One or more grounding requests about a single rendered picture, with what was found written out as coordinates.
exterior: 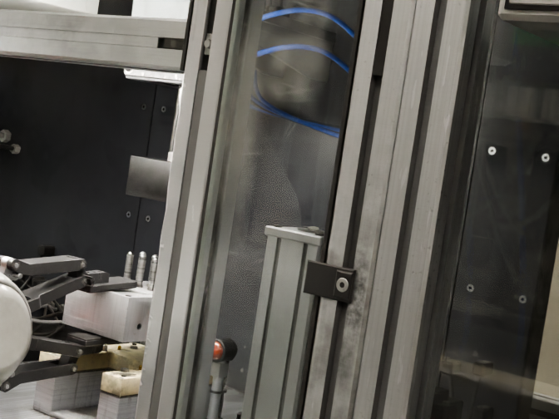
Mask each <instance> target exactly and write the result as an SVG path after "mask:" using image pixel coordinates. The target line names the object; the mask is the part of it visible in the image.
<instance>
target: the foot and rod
mask: <svg viewBox="0 0 559 419"><path fill-rule="evenodd" d="M181 90H182V86H181V85H178V90H177V96H176V107H175V113H174V119H173V125H172V131H171V142H170V148H169V154H168V160H161V159H154V158H147V157H140V156H133V155H132V156H131V160H130V166H129V173H128V179H127V185H126V195H133V196H137V197H141V198H146V199H150V200H158V201H162V202H166V199H167V190H168V183H169V177H170V171H171V160H172V154H173V148H174V142H175V136H176V127H177V121H178V117H179V111H180V103H181Z"/></svg>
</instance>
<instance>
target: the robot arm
mask: <svg viewBox="0 0 559 419"><path fill-rule="evenodd" d="M86 266H87V262H86V260H85V259H81V258H78V257H74V256H71V255H62V256H52V257H43V258H34V259H13V258H10V257H7V256H3V255H0V391H1V392H8V391H10V390H11V389H13V388H14V387H16V386H18V385H19V384H22V383H26V382H35V381H40V380H45V379H50V378H55V377H64V376H69V375H73V374H75V373H76V372H77V369H78V367H77V365H76V363H77V359H78V358H79V357H80V356H82V355H87V354H93V353H99V352H101V351H103V344H108V343H118V342H119V341H117V340H114V339H111V338H106V337H103V336H101V335H98V334H95V333H91V332H88V331H87V332H80V333H68V334H67V341H69V342H67V341H64V340H57V339H52V338H44V337H38V336H34V335H32V315H31V313H32V312H34V311H37V310H38V309H40V308H41V306H42V305H44V304H46V303H50V302H51V301H53V300H56V299H58V298H61V297H63V296H65V295H68V294H69V293H73V292H75V291H77V290H80V291H82V292H86V293H100V292H107V291H115V290H122V289H129V288H136V286H137V281H135V280H132V279H126V278H123V277H119V276H118V277H110V278H109V273H106V272H103V271H100V270H92V271H86V270H85V268H86ZM64 272H68V273H66V274H63V275H61V276H58V277H56V278H54V279H51V280H48V281H46V282H44V283H40V284H39V285H37V286H34V287H32V288H29V289H26V290H23V291H21V290H20V289H19V288H18V287H17V285H16V284H15V283H14V282H12V281H13V280H17V279H21V278H22V275H23V274H24V275H29V276H33V275H41V274H56V273H64ZM28 350H32V351H41V352H50V353H56V354H61V356H60V358H57V359H52V360H46V361H40V362H30V363H25V364H20V363H21V362H22V360H23V359H24V358H25V357H26V355H27V352H28Z"/></svg>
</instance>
